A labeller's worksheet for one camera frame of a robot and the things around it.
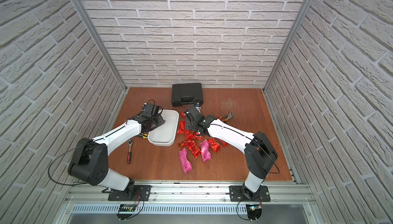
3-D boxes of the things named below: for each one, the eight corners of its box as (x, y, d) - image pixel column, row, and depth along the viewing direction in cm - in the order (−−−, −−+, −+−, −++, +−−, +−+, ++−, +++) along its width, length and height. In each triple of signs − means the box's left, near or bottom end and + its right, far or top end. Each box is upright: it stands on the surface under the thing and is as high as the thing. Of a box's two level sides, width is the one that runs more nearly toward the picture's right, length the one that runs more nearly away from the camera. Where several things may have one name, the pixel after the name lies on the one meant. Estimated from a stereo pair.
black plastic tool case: (170, 106, 110) (169, 102, 106) (174, 84, 124) (173, 79, 120) (202, 107, 110) (202, 102, 106) (202, 84, 125) (202, 80, 121)
